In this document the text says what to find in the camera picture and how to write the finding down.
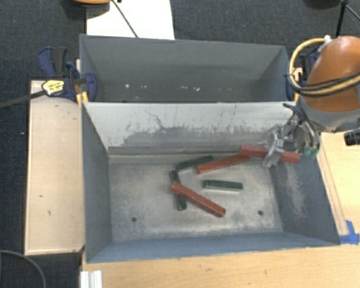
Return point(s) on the black cylinder on white bracket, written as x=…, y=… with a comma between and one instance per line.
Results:
x=357, y=137

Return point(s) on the dark green flat block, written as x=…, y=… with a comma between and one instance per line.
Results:
x=180, y=204
x=195, y=162
x=222, y=185

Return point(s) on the red-brown block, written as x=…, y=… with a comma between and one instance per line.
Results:
x=198, y=199
x=222, y=163
x=253, y=151

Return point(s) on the pale wood flat board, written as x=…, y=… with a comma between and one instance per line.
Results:
x=54, y=175

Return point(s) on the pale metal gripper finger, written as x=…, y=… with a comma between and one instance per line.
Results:
x=272, y=137
x=273, y=157

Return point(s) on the grey metal bin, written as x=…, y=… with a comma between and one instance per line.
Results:
x=198, y=220

